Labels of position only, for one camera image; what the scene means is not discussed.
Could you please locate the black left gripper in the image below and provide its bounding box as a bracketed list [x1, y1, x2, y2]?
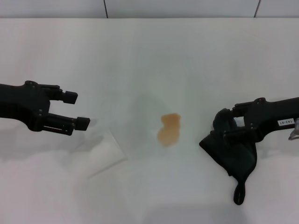
[0, 80, 91, 136]

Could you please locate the white paper cup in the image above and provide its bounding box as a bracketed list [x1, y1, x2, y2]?
[85, 130, 129, 179]

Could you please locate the right gripper cable with plug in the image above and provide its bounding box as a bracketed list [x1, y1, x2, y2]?
[287, 118, 299, 141]

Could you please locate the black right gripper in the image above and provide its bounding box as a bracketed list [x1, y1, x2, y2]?
[221, 97, 299, 147]

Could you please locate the dark blue rag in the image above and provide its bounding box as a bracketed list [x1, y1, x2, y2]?
[199, 108, 258, 206]

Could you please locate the brown water stain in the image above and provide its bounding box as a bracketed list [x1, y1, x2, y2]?
[157, 112, 182, 148]

